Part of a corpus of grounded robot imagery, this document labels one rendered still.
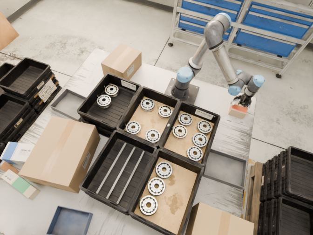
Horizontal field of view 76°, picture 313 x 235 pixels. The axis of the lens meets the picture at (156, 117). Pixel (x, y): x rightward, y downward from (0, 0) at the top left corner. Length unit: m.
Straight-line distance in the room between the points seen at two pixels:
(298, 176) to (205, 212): 1.05
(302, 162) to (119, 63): 1.76
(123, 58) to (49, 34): 2.12
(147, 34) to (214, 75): 1.28
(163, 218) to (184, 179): 0.25
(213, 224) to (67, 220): 0.84
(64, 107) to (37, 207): 0.74
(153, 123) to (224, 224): 0.74
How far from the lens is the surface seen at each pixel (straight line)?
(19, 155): 1.59
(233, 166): 1.56
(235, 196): 1.51
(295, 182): 2.03
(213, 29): 1.31
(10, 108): 2.41
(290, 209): 2.06
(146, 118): 1.45
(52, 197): 1.50
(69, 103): 1.78
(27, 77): 2.43
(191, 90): 1.76
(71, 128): 1.41
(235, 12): 2.89
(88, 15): 4.02
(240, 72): 1.53
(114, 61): 1.78
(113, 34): 3.52
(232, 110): 1.71
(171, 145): 1.36
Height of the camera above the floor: 2.07
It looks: 58 degrees down
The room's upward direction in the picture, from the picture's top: 6 degrees clockwise
